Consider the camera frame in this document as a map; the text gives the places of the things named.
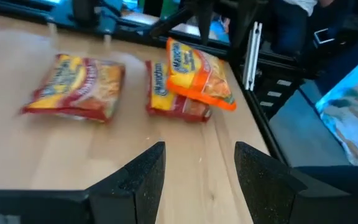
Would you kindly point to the silver aluminium bracket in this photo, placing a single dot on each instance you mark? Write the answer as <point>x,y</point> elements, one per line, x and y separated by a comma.
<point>252,56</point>

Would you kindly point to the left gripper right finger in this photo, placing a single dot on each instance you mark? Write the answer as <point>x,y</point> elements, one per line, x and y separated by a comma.
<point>291,208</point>

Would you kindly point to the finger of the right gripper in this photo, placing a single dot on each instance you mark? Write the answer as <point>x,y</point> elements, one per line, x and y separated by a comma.
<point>240,28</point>
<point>205,18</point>

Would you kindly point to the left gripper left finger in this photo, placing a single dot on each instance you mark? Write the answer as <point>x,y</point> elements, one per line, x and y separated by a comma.
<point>73,208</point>

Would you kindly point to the red roast beef ramen packet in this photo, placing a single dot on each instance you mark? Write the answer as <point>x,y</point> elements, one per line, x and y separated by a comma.
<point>73,87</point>
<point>163,102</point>

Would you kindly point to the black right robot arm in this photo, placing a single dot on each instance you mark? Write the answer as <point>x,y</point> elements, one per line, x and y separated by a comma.
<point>84,12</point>

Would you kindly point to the black aluminium table frame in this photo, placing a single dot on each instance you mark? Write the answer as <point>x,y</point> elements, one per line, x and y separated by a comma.
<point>261,124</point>

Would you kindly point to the person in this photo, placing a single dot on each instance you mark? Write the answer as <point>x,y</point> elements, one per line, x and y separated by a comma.
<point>291,28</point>

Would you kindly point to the orange chicken ramen packet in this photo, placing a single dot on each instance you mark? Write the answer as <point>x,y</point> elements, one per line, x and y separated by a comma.
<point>197,77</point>

